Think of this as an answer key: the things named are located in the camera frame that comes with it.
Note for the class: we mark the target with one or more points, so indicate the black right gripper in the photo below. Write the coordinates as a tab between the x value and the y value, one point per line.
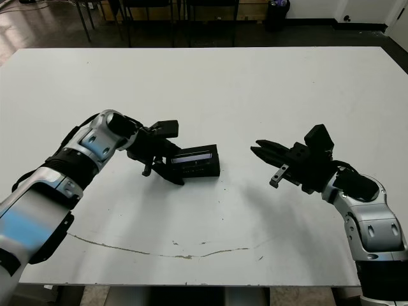
312	172

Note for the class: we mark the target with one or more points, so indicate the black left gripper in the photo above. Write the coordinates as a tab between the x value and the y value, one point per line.
146	145

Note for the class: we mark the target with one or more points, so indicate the glossy black box lid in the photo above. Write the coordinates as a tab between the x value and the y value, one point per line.
197	165

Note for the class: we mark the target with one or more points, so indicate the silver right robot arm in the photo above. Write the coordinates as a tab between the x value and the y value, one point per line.
376	229

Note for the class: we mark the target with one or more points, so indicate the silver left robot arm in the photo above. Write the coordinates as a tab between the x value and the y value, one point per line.
41	204

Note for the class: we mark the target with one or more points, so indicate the black trash bin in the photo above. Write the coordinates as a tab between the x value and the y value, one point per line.
278	18

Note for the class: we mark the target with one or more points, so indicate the robot lower body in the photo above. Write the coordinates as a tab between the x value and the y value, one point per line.
185	298

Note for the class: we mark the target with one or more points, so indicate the wooden crate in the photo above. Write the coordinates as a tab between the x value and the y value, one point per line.
111	7
252	9

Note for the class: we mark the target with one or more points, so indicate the small black door stopper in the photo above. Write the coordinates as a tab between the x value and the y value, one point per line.
347	18

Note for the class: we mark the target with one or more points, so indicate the grey chair black legs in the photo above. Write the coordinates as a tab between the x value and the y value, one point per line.
86	30

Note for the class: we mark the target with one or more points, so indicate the white door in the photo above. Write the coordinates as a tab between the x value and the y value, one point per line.
400	16

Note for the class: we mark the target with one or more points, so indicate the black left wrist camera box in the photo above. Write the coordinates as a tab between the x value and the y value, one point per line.
165	128

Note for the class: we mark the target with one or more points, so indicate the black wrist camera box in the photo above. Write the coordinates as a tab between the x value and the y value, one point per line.
318	137
165	128

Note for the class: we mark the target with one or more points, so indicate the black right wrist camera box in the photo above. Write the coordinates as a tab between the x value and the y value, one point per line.
318	137

